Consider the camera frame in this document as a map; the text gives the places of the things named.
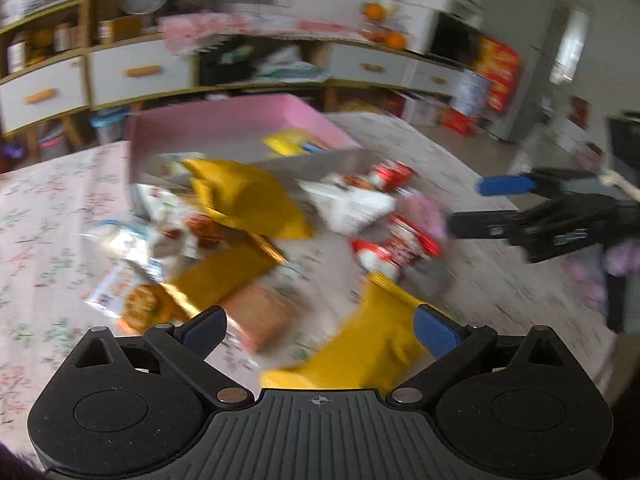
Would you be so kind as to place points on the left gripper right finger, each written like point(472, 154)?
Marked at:
point(455, 350)

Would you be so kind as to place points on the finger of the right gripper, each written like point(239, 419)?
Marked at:
point(515, 184)
point(483, 225)

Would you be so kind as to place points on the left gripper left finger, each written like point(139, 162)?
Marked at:
point(185, 348)

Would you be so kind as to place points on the pink snack pack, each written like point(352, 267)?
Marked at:
point(423, 213)

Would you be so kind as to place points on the pink wafer pack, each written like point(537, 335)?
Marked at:
point(259, 316)

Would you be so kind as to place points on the red snack pack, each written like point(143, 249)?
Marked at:
point(384, 176)
point(405, 245)

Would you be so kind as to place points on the gold brown snack bar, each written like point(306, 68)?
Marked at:
point(223, 273)

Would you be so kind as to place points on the white blue snack pack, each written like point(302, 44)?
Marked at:
point(129, 241)

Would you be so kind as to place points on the pecan kernel snack bag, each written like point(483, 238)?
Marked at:
point(178, 226)

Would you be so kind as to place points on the white triangular nut bag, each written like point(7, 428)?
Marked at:
point(345, 209)

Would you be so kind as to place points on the large yellow snack bag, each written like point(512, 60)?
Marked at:
point(248, 199)

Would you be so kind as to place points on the yellow cake snack pack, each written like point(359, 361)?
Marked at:
point(293, 142)

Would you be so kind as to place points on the orange white cookie pack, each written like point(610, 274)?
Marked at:
point(131, 301)

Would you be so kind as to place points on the purple gloved right hand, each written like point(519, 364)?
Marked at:
point(588, 268)

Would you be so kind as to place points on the white microwave oven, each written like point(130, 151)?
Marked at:
point(447, 29)

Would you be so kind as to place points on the orange fruit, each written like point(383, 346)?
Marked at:
point(395, 41)
point(373, 12)

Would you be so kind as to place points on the pink cardboard box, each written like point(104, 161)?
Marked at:
point(235, 129)

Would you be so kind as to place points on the wooden white drawer cabinet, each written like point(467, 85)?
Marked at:
point(63, 57)

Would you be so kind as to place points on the pink cloth cover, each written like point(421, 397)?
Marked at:
point(187, 33)

